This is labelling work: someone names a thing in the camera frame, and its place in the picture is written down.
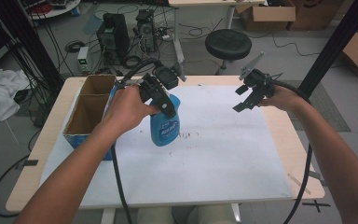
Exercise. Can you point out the slim black computer tower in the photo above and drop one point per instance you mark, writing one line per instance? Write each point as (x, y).
(146, 31)

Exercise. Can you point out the cardboard box with blue sides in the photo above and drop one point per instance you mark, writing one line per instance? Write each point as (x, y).
(90, 109)

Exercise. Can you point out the person's leg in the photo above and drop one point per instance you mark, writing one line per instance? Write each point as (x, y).
(213, 215)
(154, 216)

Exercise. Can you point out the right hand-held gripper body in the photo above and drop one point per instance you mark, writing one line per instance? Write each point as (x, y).
(259, 82)

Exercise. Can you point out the round white table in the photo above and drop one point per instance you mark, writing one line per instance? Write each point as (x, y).
(59, 12)

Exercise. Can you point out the white cloth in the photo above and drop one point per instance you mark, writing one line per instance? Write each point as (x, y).
(0, 93)

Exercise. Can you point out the white table mat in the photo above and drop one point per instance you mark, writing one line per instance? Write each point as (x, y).
(214, 155)

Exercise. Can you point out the person's left hand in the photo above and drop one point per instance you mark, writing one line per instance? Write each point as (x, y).
(126, 109)

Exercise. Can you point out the person's right hand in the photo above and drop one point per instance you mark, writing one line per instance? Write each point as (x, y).
(286, 98)

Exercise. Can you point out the black metal frame post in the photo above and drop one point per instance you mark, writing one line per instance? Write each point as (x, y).
(338, 40)
(28, 40)

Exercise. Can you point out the white power supply unit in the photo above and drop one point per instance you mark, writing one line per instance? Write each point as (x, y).
(83, 59)

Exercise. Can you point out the black round stool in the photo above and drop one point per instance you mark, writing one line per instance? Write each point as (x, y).
(228, 43)

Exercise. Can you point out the open cardboard box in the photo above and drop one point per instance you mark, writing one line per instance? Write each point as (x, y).
(267, 18)

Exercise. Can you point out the closed cardboard box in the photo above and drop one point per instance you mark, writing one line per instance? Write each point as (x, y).
(313, 15)

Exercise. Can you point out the large black computer tower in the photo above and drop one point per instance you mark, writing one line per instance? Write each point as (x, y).
(113, 40)

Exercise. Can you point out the blue spray bottle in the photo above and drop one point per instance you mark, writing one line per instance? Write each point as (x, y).
(164, 130)

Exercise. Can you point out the person's left leg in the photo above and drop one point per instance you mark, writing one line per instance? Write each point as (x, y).
(154, 216)

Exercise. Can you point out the person's right leg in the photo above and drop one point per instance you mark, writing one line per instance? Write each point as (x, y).
(213, 215)

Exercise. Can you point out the white background desk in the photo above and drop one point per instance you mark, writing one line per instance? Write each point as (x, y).
(199, 2)

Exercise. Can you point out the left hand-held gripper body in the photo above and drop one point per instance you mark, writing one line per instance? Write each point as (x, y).
(166, 77)

